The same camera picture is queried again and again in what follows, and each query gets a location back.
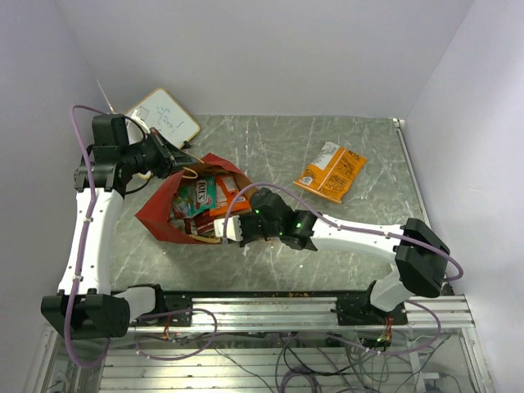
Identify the small whiteboard yellow frame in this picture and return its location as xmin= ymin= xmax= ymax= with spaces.
xmin=125 ymin=88 xmax=201 ymax=148

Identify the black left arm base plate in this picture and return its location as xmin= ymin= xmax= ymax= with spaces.
xmin=115 ymin=287 xmax=192 ymax=327

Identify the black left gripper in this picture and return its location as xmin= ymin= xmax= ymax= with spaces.
xmin=121 ymin=127 xmax=198 ymax=179

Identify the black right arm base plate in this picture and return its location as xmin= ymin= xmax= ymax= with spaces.
xmin=330 ymin=291 xmax=408 ymax=326

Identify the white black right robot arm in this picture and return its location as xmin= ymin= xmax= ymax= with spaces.
xmin=227 ymin=187 xmax=449 ymax=324

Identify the aluminium rail frame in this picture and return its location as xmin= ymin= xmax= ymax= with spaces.
xmin=25 ymin=291 xmax=495 ymax=392

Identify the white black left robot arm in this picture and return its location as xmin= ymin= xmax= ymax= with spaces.
xmin=41 ymin=114 xmax=196 ymax=340

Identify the teal candy snack pack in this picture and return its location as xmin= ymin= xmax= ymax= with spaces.
xmin=172 ymin=177 xmax=217 ymax=219

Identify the red paper bag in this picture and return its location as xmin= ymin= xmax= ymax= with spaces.
xmin=135 ymin=153 xmax=251 ymax=245

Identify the orange cracker snack pack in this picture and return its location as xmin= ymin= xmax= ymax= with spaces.
xmin=209 ymin=175 xmax=250 ymax=217

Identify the orange chip bag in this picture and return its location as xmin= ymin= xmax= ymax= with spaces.
xmin=293 ymin=142 xmax=367 ymax=204

